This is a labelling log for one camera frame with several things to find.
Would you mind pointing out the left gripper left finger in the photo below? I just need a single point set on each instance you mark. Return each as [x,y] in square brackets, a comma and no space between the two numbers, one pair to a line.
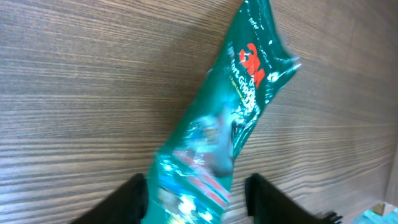
[126,205]

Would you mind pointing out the green 3M glove packet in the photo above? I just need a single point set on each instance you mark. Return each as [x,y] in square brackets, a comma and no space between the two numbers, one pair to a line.
[191,177]

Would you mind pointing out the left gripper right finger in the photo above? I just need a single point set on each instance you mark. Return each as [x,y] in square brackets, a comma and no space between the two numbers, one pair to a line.
[269,205]

